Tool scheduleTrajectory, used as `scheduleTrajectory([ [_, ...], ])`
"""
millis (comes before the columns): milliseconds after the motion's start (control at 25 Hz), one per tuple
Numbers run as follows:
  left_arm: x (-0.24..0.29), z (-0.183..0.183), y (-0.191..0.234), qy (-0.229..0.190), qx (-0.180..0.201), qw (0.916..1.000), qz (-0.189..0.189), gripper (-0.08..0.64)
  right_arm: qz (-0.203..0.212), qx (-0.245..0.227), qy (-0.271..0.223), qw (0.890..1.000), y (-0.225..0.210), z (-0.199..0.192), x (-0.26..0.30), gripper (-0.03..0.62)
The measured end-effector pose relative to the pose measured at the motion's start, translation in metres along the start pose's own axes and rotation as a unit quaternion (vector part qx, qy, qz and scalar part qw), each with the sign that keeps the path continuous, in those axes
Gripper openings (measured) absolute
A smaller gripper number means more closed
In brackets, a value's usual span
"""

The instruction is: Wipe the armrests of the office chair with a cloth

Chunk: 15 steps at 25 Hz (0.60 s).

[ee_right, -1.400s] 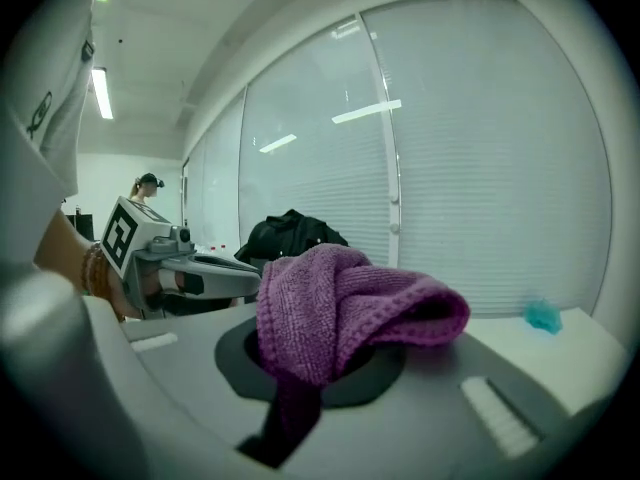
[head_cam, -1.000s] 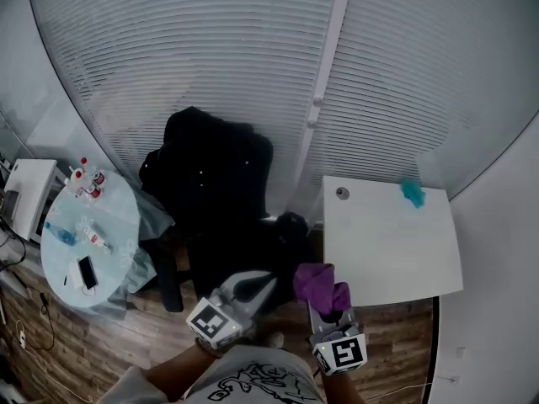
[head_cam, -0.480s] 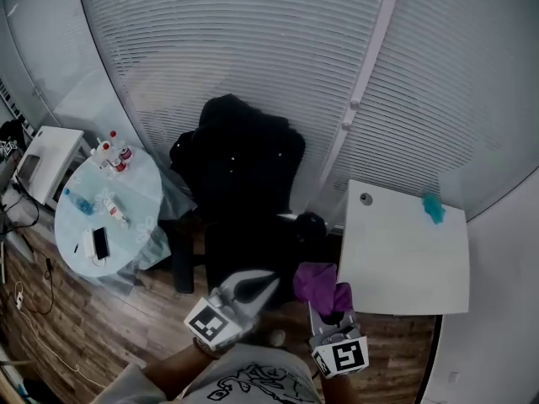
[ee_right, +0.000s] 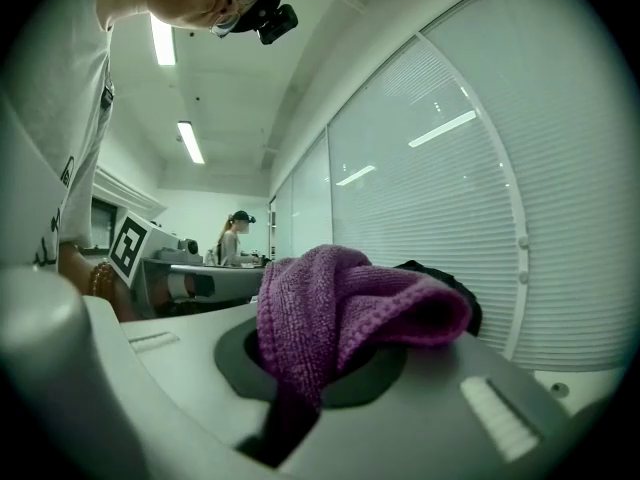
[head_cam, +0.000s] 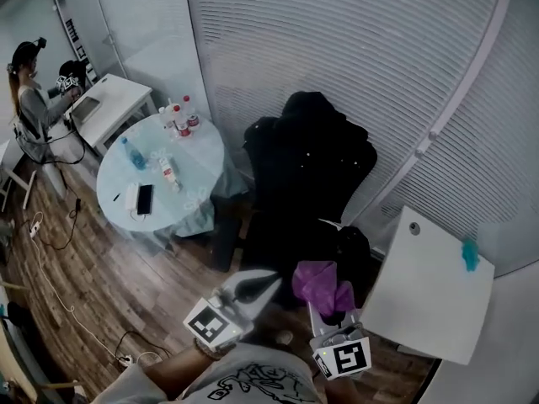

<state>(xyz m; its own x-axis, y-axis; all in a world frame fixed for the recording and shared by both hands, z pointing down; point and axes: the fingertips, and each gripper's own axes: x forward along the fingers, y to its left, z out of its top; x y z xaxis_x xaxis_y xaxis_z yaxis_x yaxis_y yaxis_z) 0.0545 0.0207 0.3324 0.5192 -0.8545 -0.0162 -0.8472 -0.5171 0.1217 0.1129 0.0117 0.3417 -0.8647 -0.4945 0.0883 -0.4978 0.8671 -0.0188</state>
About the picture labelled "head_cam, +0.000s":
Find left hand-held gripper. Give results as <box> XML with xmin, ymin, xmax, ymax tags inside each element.
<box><xmin>183</xmin><ymin>269</ymin><xmax>282</xmax><ymax>352</ymax></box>

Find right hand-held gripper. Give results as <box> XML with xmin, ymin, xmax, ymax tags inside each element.
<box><xmin>306</xmin><ymin>300</ymin><xmax>371</xmax><ymax>381</ymax></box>

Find purple cloth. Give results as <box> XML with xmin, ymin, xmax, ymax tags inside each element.
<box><xmin>292</xmin><ymin>260</ymin><xmax>357</xmax><ymax>317</ymax></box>

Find person's left forearm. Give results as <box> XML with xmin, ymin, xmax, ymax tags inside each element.
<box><xmin>157</xmin><ymin>343</ymin><xmax>216</xmax><ymax>399</ymax></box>

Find person's right forearm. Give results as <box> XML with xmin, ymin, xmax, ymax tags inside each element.
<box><xmin>323</xmin><ymin>376</ymin><xmax>359</xmax><ymax>404</ymax></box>

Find teal cloth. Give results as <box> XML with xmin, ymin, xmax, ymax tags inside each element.
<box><xmin>460</xmin><ymin>237</ymin><xmax>481</xmax><ymax>273</ymax></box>

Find black office chair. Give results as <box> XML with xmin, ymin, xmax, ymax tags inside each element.
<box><xmin>210</xmin><ymin>90</ymin><xmax>378</xmax><ymax>311</ymax></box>

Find small black bag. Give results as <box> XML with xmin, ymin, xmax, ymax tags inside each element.
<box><xmin>336</xmin><ymin>225</ymin><xmax>372</xmax><ymax>267</ymax></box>

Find person's white printed shirt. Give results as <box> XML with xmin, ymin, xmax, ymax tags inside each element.
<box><xmin>90</xmin><ymin>343</ymin><xmax>325</xmax><ymax>404</ymax></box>

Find white desk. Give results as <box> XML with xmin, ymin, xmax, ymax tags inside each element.
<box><xmin>67</xmin><ymin>73</ymin><xmax>153</xmax><ymax>157</ymax></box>
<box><xmin>360</xmin><ymin>205</ymin><xmax>496</xmax><ymax>365</ymax></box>

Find black smartphone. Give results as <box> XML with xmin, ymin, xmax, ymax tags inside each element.
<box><xmin>136</xmin><ymin>184</ymin><xmax>155</xmax><ymax>216</ymax></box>

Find white packet with red label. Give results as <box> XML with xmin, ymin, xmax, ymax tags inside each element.
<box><xmin>157</xmin><ymin>157</ymin><xmax>182</xmax><ymax>193</ymax></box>

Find white power bank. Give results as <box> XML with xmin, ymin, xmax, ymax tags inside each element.
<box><xmin>125</xmin><ymin>182</ymin><xmax>140</xmax><ymax>212</ymax></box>

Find black jacket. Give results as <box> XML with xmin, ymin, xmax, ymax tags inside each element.
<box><xmin>243</xmin><ymin>90</ymin><xmax>378</xmax><ymax>210</ymax></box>

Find blue water bottle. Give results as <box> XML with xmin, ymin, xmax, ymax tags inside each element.
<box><xmin>120</xmin><ymin>136</ymin><xmax>147</xmax><ymax>171</ymax></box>

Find red cap plastic bottle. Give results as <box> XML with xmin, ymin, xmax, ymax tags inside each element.
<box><xmin>181</xmin><ymin>94</ymin><xmax>201</xmax><ymax>130</ymax></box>
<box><xmin>172</xmin><ymin>105</ymin><xmax>191</xmax><ymax>138</ymax></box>

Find black round stool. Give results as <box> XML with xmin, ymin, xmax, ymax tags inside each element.
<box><xmin>6</xmin><ymin>300</ymin><xmax>35</xmax><ymax>332</ymax></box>

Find light wooden table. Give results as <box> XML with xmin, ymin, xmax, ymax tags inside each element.
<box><xmin>0</xmin><ymin>279</ymin><xmax>81</xmax><ymax>404</ymax></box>

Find white slatted blinds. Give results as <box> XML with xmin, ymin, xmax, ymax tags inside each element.
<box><xmin>184</xmin><ymin>0</ymin><xmax>539</xmax><ymax>277</ymax></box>

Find black floor cable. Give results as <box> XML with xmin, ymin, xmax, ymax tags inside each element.
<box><xmin>113</xmin><ymin>329</ymin><xmax>173</xmax><ymax>362</ymax></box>
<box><xmin>41</xmin><ymin>198</ymin><xmax>83</xmax><ymax>252</ymax></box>

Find white floor cable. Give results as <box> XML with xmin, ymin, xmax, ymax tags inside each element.
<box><xmin>29</xmin><ymin>210</ymin><xmax>131</xmax><ymax>361</ymax></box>

